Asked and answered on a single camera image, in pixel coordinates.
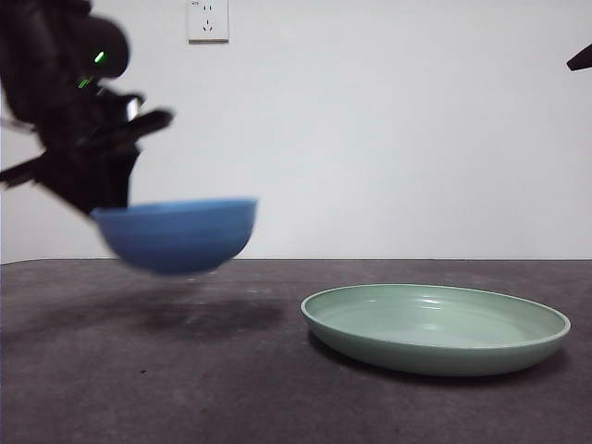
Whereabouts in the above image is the blue bowl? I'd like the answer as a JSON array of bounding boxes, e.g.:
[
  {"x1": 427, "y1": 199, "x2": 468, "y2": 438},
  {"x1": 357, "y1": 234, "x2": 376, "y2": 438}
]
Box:
[{"x1": 90, "y1": 197, "x2": 259, "y2": 278}]

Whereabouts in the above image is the green plate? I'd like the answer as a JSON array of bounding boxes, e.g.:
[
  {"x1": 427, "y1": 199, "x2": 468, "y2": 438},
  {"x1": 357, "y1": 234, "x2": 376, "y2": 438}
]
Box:
[{"x1": 299, "y1": 283, "x2": 573, "y2": 377}]

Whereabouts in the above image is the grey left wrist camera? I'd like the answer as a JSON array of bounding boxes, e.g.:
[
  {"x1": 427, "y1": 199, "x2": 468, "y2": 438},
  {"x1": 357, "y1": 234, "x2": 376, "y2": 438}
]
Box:
[{"x1": 122, "y1": 94, "x2": 144, "y2": 121}]

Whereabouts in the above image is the white wall socket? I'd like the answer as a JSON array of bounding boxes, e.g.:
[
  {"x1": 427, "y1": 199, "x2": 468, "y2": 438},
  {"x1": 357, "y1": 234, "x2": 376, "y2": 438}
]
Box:
[{"x1": 187, "y1": 0, "x2": 230, "y2": 46}]

